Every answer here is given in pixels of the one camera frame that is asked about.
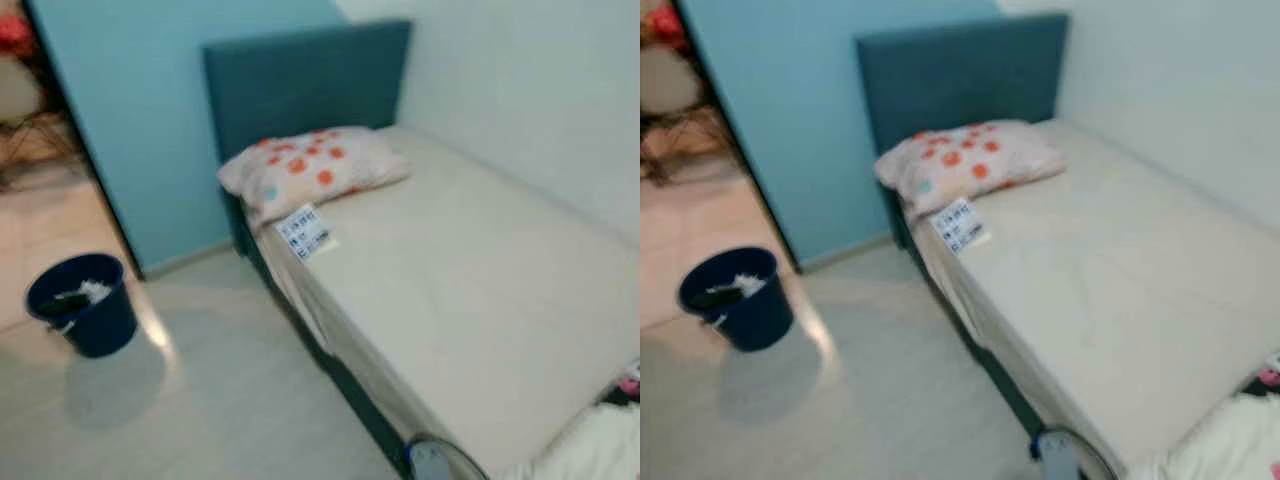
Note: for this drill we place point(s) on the teal bed base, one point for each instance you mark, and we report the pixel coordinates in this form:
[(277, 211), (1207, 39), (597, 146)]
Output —
[(990, 365), (335, 370)]

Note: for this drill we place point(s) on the pink pillow with orange spots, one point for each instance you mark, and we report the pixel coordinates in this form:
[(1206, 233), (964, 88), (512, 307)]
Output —
[(300, 175), (960, 168)]

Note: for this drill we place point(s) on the dark blue bucket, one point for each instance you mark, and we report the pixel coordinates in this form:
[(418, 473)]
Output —
[(100, 330), (760, 325)]

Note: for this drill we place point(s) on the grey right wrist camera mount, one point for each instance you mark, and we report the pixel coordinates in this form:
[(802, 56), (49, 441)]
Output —
[(428, 462), (1056, 458)]

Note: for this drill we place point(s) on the teal headboard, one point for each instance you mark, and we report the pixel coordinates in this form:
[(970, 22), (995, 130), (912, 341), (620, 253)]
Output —
[(960, 75), (300, 80)]

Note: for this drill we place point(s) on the beige sheet mattress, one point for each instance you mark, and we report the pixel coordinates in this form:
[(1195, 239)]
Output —
[(460, 300), (1110, 290)]

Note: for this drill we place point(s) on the white book with blue letters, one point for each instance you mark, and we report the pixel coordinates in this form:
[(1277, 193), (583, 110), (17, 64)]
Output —
[(960, 226), (305, 233)]

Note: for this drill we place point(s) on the cream cartoon print comforter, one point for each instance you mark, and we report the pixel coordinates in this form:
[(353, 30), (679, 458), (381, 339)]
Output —
[(1220, 445), (590, 445)]

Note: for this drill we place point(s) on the red fabric item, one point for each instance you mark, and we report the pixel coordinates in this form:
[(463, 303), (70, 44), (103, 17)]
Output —
[(15, 35), (668, 28)]

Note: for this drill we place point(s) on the black door frame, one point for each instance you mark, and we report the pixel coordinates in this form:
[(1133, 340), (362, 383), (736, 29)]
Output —
[(735, 140), (85, 150)]

